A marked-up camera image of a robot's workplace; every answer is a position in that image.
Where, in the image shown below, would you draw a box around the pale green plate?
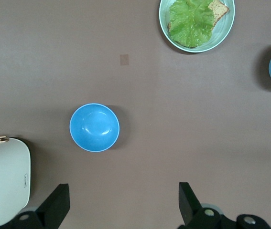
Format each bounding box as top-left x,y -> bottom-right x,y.
159,0 -> 236,54

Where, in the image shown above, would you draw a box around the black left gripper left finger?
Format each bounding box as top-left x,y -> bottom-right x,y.
0,183 -> 70,229

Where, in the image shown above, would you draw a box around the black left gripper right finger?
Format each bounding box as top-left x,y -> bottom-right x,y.
178,182 -> 271,229

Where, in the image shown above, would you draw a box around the white round object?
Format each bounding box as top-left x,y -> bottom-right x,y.
0,135 -> 32,227

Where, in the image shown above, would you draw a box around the green lettuce leaf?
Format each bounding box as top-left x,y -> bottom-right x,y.
168,0 -> 216,48

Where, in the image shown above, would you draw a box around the brown bread slice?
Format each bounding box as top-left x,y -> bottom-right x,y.
167,0 -> 230,49

